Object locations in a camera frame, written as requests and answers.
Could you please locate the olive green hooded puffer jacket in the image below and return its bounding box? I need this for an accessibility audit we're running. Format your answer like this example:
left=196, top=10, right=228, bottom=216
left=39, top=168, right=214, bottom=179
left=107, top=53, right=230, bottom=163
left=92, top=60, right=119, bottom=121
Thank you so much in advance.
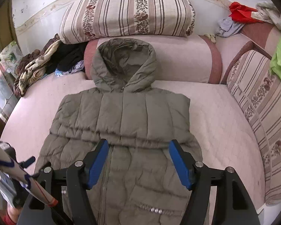
left=35, top=38, right=203, bottom=224

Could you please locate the black clothes pile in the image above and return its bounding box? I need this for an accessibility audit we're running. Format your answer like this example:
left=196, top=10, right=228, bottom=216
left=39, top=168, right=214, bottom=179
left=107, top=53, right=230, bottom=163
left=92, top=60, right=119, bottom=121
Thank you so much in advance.
left=46, top=42, right=87, bottom=74

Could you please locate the brown beige patterned blanket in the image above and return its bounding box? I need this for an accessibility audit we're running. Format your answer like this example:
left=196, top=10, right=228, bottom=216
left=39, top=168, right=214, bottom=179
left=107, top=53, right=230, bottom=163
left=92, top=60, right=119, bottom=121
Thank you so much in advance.
left=13, top=34, right=61, bottom=98

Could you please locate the striped floral folded quilt right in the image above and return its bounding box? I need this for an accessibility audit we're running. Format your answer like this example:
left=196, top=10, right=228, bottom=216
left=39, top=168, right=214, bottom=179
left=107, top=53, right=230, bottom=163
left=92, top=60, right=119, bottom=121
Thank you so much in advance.
left=227, top=50, right=281, bottom=205

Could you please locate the striped floral folded quilt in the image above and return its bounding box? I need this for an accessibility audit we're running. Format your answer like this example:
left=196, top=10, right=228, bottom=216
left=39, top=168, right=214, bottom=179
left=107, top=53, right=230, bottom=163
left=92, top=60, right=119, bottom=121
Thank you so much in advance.
left=59, top=0, right=195, bottom=44
left=227, top=50, right=281, bottom=205

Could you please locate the floral printed bag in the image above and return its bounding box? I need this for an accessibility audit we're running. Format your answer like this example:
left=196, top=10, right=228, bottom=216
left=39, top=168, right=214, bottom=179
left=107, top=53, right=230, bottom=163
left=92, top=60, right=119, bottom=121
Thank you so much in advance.
left=0, top=41, right=23, bottom=78

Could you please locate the pink rolled quilt back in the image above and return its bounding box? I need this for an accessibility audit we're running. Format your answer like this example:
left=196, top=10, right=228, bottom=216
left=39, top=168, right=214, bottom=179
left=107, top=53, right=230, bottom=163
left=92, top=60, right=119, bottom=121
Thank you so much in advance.
left=84, top=34, right=223, bottom=85

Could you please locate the pink rolled quilt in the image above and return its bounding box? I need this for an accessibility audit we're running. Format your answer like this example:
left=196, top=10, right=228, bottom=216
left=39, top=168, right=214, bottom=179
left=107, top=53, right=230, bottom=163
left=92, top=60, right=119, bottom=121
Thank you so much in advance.
left=84, top=34, right=223, bottom=85
left=215, top=23, right=281, bottom=84

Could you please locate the grey-blue garment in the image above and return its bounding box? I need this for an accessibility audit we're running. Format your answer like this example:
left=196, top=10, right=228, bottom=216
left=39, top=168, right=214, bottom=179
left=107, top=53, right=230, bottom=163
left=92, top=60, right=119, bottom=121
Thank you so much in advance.
left=216, top=17, right=245, bottom=38

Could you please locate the pink rolled quilt right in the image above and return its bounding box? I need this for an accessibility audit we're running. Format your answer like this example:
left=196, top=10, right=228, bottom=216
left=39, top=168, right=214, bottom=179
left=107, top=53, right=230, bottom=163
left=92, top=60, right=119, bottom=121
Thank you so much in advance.
left=215, top=23, right=281, bottom=84

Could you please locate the red cloth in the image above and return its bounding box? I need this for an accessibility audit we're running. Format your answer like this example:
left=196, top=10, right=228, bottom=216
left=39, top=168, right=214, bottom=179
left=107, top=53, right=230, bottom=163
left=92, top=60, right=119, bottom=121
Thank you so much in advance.
left=229, top=1, right=263, bottom=24

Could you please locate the striped floral folded quilt back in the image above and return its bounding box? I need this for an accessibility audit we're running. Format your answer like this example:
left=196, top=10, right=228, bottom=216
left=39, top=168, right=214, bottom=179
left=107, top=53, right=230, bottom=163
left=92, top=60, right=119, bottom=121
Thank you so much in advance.
left=59, top=0, right=195, bottom=44

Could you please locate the cream crumpled cloth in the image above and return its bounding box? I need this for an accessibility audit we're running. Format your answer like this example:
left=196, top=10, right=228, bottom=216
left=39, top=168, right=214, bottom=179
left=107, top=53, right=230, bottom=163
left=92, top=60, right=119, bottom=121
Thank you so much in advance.
left=251, top=0, right=281, bottom=30

